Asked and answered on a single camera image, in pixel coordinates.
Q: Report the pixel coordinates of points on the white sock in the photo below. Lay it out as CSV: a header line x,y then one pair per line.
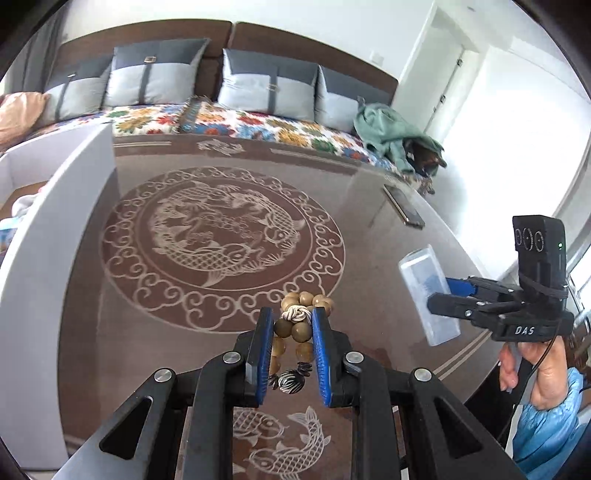
x,y
24,205

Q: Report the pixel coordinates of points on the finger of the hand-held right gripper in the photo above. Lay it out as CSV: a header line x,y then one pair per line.
x,y
480,287
457,308

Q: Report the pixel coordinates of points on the grey two-tone cushion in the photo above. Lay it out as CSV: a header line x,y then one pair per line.
x,y
268,85
339,104
74,94
152,74

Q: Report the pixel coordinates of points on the white cardboard container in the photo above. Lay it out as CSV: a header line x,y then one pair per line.
x,y
60,230

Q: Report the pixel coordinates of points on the grey curtain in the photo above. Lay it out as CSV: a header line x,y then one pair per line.
x,y
44,41

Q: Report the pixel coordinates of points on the white wall switch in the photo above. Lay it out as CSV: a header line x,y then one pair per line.
x,y
378,57

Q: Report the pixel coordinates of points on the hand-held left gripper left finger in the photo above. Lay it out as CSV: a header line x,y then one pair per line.
x,y
263,355

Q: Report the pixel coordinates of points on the person's right forearm blue sleeve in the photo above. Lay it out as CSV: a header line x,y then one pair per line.
x,y
549,434

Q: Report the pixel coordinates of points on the pink pillow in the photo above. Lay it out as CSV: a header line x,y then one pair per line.
x,y
21,115

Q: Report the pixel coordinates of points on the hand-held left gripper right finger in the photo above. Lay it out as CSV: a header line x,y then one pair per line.
x,y
321,355

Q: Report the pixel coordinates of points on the person's right hand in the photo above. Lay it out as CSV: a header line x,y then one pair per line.
x,y
554,374

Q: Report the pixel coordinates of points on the dark brown bag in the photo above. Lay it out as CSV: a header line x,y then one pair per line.
x,y
427,159

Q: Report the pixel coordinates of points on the green garment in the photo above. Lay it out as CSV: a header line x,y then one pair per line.
x,y
383,131

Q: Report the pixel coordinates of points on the blue white medicine box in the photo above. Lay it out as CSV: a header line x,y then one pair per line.
x,y
6,235

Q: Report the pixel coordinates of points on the brown wooden sofa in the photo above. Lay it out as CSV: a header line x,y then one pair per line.
x,y
300,44

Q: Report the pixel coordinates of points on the smartphone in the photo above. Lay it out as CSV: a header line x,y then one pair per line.
x,y
404,205

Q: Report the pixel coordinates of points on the clear plastic box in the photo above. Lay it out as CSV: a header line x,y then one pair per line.
x,y
422,277

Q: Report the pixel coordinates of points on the white door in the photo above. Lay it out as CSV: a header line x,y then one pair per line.
x,y
450,69

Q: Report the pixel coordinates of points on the floral sofa cover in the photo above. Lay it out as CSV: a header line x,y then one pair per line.
x,y
277,129
134,119

